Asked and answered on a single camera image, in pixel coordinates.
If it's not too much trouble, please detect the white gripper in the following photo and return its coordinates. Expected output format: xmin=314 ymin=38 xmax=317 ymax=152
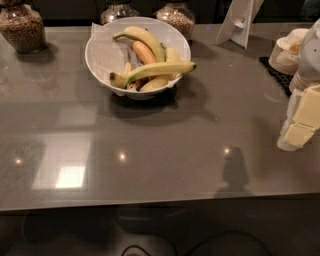
xmin=287 ymin=18 xmax=320 ymax=130

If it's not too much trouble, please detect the stack of paper cups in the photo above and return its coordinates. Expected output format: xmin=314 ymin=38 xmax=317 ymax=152
xmin=268 ymin=28 xmax=308 ymax=76

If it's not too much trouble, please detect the white bowl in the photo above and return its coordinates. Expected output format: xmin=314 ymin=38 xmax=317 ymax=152
xmin=85 ymin=17 xmax=191 ymax=100

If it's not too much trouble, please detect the white folded card stand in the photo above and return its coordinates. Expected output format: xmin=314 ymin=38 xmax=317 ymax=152
xmin=215 ymin=0 xmax=264 ymax=49

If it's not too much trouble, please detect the long yellow banana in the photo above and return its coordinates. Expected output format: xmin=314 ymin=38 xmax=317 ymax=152
xmin=122 ymin=61 xmax=197 ymax=88

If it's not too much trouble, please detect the black cable on floor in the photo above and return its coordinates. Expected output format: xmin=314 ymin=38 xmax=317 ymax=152
xmin=120 ymin=229 xmax=273 ymax=256

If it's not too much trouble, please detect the orange ripe banana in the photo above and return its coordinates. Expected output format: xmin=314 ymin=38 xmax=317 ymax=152
xmin=132 ymin=41 xmax=157 ymax=64

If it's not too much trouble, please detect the middle glass jar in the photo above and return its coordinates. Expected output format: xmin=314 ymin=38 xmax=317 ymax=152
xmin=100 ymin=0 xmax=139 ymax=25

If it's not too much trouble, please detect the small left banana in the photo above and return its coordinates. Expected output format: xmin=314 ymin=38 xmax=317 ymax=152
xmin=109 ymin=50 xmax=132 ymax=88

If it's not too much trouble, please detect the glass jar with grains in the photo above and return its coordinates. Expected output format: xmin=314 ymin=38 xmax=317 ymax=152
xmin=155 ymin=0 xmax=195 ymax=41
xmin=0 ymin=0 xmax=46 ymax=53

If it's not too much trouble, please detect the black rubber mat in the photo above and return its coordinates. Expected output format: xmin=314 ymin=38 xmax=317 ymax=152
xmin=259 ymin=57 xmax=292 ymax=97

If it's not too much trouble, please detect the right glass jar with grains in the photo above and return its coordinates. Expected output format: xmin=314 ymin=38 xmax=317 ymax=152
xmin=155 ymin=0 xmax=195 ymax=41

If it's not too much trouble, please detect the left glass jar with grains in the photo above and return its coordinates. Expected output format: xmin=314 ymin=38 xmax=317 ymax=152
xmin=0 ymin=0 xmax=46 ymax=53

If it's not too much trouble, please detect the top yellow-green banana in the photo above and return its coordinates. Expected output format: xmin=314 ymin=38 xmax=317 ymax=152
xmin=113 ymin=26 xmax=165 ymax=62

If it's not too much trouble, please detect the lower right yellow banana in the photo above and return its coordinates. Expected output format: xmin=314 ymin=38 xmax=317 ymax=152
xmin=140 ymin=47 xmax=181 ymax=92

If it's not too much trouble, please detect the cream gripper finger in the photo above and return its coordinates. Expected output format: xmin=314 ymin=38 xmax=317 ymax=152
xmin=277 ymin=121 xmax=315 ymax=151

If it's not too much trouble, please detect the white paper liner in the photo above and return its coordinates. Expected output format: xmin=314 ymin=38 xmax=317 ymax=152
xmin=89 ymin=24 xmax=125 ymax=80

